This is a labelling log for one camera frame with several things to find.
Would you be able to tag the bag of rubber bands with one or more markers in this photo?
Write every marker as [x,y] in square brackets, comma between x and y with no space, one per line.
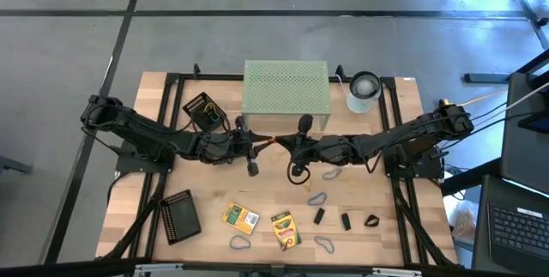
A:
[464,223]

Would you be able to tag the green perforated metal shelf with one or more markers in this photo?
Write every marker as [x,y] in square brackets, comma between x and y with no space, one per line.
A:
[285,86]

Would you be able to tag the black binder clip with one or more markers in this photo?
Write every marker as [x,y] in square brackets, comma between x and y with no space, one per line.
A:
[345,221]
[366,222]
[319,216]

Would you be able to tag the purple-blue rubber band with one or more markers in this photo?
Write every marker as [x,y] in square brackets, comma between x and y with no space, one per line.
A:
[210,119]

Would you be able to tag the long black plastic basket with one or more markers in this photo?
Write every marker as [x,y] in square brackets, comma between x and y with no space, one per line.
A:
[180,217]

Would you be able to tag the yellow Crayola crayon box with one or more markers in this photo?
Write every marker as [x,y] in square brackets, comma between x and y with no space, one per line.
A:
[240,218]
[285,230]

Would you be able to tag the grey-blue rubber band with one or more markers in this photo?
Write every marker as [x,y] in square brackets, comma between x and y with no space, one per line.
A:
[323,177]
[231,242]
[332,250]
[309,201]

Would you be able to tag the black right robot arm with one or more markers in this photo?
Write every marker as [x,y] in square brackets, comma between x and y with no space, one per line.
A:
[399,137]

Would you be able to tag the black desk beam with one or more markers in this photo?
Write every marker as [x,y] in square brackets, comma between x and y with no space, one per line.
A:
[472,177]

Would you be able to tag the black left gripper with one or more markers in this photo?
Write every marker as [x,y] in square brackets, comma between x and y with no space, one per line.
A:
[227,146]

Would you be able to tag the grey furniture foot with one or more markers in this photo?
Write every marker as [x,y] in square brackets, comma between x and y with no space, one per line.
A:
[13,164]

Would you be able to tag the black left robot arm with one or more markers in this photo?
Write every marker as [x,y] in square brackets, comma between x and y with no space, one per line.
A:
[141,129]

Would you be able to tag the black crossbar with silver brackets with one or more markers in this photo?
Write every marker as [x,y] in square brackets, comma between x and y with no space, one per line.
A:
[86,268]

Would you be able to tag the black floor stand foot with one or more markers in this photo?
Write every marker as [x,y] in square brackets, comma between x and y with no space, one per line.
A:
[486,78]

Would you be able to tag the black aluminium table frame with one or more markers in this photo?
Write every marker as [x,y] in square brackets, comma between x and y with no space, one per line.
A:
[206,77]

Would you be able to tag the black laptop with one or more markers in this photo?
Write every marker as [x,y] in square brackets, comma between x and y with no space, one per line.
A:
[514,230]

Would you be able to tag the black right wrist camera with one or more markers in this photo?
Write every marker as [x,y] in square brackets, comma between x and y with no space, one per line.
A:
[305,122]

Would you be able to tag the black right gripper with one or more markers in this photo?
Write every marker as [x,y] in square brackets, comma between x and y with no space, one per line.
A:
[319,150]

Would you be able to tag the dark tablet screen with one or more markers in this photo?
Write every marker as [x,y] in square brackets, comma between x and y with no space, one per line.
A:
[538,123]

